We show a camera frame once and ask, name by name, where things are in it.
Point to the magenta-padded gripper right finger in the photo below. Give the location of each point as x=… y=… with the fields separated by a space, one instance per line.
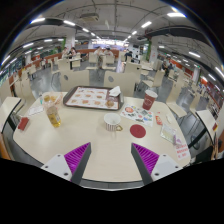
x=146 y=159

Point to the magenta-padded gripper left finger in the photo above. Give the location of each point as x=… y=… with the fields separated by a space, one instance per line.
x=76 y=159

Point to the clear tea bottle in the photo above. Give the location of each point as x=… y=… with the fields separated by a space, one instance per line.
x=54 y=116

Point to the flat round red coaster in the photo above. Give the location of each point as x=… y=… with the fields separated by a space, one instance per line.
x=138 y=131

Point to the clear plastic pouch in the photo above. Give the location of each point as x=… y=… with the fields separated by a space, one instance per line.
x=168 y=133

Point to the small red sauce packet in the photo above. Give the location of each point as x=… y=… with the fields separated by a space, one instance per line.
x=158 y=120

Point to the colourful printed flyer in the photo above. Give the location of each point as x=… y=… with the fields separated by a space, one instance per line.
x=136 y=114

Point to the red paper cup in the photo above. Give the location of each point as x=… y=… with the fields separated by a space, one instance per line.
x=149 y=100

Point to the clear plastic food bag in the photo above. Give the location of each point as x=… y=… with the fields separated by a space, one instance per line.
x=58 y=99

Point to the dark food tray, paper liner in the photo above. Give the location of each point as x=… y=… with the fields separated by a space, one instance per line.
x=86 y=96

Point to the white paper receipt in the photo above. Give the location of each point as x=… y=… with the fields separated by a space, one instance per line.
x=35 y=110

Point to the red box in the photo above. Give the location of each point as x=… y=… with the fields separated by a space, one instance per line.
x=23 y=123

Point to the small teal bottle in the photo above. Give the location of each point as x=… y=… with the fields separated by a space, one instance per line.
x=41 y=99

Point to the white neighbouring table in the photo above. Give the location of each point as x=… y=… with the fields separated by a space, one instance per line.
x=206 y=123
x=8 y=111

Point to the white paper napkin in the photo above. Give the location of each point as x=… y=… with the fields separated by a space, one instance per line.
x=115 y=91

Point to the beige chair with round hole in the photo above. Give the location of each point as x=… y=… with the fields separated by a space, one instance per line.
x=75 y=80
x=121 y=82

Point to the beige canteen chairs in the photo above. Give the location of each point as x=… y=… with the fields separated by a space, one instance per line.
x=156 y=78

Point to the person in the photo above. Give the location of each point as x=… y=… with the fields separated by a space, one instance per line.
x=108 y=51
x=166 y=65
x=99 y=51
x=72 y=52
x=128 y=55

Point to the ceiling air conditioner unit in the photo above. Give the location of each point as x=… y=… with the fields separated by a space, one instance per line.
x=89 y=17

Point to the ceiling lights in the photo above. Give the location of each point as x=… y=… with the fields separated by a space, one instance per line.
x=175 y=14

